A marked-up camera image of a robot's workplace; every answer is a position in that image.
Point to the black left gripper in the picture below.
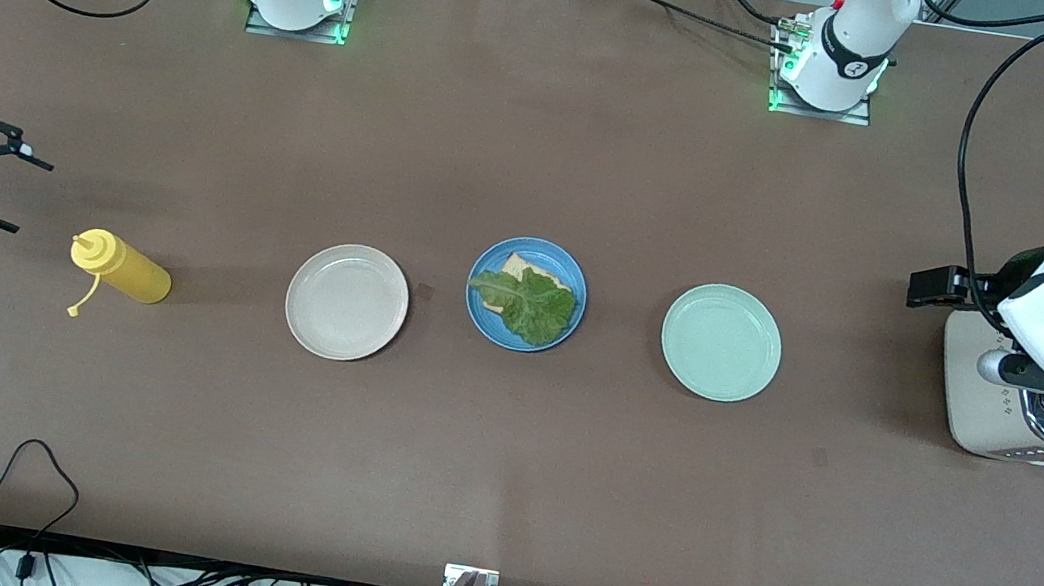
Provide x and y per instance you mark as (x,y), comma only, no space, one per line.
(983,287)

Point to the yellow squeeze bottle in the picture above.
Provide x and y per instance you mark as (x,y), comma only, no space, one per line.
(132,270)

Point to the green lettuce leaf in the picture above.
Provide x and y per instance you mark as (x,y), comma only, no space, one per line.
(535,310)

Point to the pale green round plate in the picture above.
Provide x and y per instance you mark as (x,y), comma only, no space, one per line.
(721,342)

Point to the pale beige round plate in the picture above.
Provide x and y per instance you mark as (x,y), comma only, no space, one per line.
(346,302)

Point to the blue round plate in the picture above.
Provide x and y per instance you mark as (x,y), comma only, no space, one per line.
(543,246)

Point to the beige chrome toaster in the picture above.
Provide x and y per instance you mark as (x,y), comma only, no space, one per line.
(979,424)

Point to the toasted bread slice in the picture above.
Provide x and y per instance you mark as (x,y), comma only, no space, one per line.
(518,264)

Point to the small brown tape patch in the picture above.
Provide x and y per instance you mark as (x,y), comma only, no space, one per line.
(425,292)

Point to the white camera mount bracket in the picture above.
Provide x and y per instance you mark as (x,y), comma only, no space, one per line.
(454,577)

